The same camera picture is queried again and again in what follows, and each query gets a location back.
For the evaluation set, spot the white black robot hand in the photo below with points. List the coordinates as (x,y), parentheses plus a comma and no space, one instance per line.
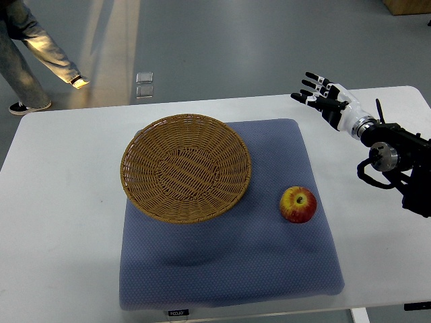
(337,105)

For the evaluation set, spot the red yellow apple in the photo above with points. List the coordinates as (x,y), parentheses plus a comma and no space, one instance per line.
(298,204)

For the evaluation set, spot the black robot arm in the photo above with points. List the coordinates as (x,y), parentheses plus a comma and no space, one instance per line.
(397,159)

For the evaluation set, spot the brown wicker basket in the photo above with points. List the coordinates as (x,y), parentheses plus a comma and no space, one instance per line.
(185,169)

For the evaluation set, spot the wooden box corner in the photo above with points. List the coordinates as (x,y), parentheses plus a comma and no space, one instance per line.
(407,7)

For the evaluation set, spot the blue grey cushion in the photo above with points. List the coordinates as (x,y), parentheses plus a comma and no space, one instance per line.
(248,254)

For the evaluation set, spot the upper floor socket plate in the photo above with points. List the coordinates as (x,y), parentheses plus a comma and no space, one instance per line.
(144,77)

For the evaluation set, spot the white table leg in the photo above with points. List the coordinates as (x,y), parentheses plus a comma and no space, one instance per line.
(359,315)

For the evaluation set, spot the black table control panel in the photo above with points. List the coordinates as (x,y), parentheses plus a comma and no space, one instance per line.
(417,306)

